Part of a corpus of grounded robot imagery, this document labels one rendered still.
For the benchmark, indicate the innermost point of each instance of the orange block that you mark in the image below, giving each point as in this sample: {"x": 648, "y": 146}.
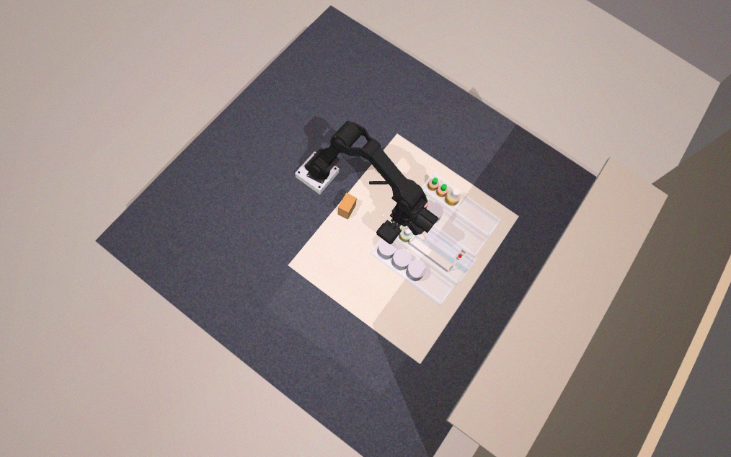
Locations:
{"x": 346, "y": 206}

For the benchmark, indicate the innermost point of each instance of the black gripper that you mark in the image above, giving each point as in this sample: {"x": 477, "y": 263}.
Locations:
{"x": 389, "y": 231}

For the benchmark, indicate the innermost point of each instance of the grey cylinder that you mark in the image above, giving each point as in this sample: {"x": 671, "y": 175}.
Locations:
{"x": 416, "y": 270}
{"x": 436, "y": 209}
{"x": 401, "y": 259}
{"x": 386, "y": 250}

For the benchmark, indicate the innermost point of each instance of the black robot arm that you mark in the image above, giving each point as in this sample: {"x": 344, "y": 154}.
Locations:
{"x": 410, "y": 198}

